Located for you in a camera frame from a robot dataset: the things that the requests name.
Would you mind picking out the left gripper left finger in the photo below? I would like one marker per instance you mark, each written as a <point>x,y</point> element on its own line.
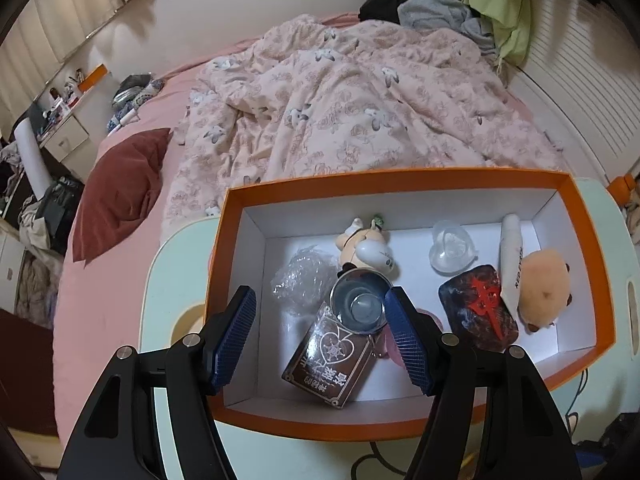
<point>116,435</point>

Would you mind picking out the dark red mahjong block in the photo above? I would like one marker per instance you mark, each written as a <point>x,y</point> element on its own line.
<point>475,310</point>

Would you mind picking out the tan plush toy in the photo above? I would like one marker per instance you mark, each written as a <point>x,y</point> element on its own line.
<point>545,289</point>

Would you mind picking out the pink heart-shaped case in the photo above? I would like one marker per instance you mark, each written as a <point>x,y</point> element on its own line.
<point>390,349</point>

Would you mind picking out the white cream tube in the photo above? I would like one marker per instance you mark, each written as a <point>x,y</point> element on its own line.
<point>510,262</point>

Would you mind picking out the brown playing card box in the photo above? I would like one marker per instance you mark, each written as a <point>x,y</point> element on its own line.
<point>330,359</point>

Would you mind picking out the silver metal cup keyring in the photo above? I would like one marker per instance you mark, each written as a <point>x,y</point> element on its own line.
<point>357,300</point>

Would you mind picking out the clear plastic wrap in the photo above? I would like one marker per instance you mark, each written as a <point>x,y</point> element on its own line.
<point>303,284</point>

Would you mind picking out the cartoon figure keychain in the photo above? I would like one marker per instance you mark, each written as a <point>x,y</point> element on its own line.
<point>365,245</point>

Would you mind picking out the dark red pillow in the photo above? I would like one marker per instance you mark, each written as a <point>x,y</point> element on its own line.
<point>120,192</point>

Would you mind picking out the orange bottle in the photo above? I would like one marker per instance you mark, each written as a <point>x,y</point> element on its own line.
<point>621,188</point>

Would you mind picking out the white bedside drawer unit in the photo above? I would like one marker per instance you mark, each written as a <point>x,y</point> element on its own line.
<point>75,140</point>

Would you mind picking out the white paper roll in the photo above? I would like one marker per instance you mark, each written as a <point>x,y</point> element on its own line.
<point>37,174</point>

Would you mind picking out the clothes bundle on bed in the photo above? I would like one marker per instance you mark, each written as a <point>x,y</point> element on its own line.
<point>133,92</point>

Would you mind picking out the small orange box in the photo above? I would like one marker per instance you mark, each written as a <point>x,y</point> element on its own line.
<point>92,78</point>

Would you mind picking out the pink floral duvet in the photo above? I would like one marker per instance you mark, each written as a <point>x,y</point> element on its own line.
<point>309,99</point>

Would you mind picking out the grey clothing pile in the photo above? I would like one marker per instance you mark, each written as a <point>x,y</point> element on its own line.
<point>452,14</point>

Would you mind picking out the light green hanging garment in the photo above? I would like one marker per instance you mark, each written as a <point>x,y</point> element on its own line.
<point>512,25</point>

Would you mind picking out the black clothing on bed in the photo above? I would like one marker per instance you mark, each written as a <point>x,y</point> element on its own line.
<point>380,10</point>

